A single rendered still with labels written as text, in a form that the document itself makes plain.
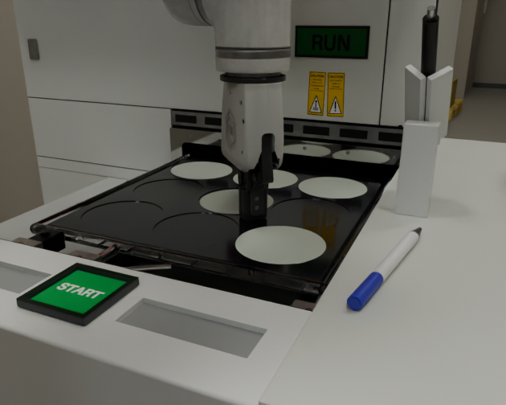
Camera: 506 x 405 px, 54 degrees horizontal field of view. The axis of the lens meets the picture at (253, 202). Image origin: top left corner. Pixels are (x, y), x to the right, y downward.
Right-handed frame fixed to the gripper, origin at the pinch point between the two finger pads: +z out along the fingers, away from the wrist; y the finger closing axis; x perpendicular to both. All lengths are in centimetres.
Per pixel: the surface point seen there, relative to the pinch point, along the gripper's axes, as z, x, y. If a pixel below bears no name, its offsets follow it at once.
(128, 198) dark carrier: 2.0, -14.0, -12.1
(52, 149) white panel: 6, -26, -60
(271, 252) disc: 2.0, -1.4, 10.1
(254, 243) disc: 2.0, -2.4, 7.2
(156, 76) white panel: -11.2, -4.8, -40.8
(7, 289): -3.6, -25.4, 20.3
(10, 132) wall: 32, -52, -215
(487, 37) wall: 10, 641, -648
